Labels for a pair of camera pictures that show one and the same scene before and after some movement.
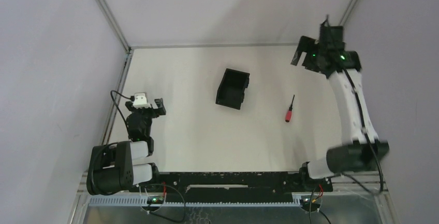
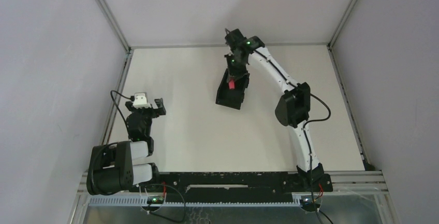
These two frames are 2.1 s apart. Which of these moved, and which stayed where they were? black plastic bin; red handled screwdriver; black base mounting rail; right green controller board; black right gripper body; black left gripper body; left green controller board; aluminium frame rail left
Moved: black right gripper body; red handled screwdriver
Stayed: left green controller board; right green controller board; black left gripper body; black base mounting rail; black plastic bin; aluminium frame rail left
